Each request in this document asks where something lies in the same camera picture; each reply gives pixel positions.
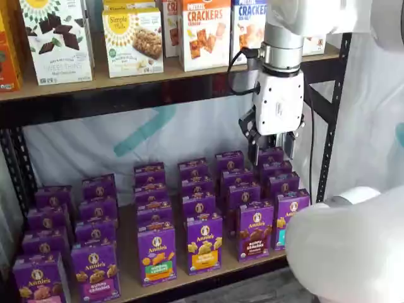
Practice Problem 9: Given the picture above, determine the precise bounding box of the orange snack box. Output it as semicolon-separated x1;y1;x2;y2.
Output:
0;9;23;93

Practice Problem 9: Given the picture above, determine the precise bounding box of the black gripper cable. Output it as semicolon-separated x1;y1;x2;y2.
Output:
226;46;263;96

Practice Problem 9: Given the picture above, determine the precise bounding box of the black metal shelf frame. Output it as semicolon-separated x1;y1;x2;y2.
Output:
0;33;353;303

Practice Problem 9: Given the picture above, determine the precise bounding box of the purple box pink patch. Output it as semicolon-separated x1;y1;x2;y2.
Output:
11;251;69;303
70;241;122;300

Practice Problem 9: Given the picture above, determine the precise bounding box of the purple box brown patch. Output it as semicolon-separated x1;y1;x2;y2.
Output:
237;201;275;263

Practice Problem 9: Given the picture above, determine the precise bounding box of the white backdrop sheet teal stripe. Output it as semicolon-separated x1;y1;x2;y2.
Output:
21;31;404;222

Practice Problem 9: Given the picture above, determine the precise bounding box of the yellow Simple Mills bar box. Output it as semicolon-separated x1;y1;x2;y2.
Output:
102;0;157;12
101;8;164;79

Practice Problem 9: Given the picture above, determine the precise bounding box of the white Sweet Thins box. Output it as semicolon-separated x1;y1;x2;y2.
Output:
19;0;95;86

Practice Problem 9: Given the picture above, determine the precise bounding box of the white orange cracker box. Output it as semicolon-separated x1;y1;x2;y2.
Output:
162;0;181;58

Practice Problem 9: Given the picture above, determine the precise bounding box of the blue sea salt crackers box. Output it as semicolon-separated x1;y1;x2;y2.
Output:
230;0;268;66

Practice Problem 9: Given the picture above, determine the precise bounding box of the wooden shelf board with purple boxes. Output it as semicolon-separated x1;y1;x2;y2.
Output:
68;195;290;303

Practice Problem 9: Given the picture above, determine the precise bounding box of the yellow pretzel crackers box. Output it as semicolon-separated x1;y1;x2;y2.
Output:
301;33;328;57

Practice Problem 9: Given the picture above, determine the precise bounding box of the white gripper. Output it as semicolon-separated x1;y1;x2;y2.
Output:
239;71;306;166

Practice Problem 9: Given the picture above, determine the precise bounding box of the orange cheddar pretzel crackers box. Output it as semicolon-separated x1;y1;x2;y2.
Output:
179;0;232;73

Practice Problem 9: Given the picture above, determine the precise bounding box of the purple box teal patch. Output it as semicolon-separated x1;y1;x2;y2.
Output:
273;188;311;252

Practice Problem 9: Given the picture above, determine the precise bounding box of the purple box yellow patch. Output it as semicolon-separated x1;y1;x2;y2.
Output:
185;213;224;276

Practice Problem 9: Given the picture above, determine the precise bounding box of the purple box green patch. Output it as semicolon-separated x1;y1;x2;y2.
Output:
137;220;177;288

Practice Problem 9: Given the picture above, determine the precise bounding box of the wooden shelf board with crackers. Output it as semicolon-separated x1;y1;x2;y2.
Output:
0;42;340;102

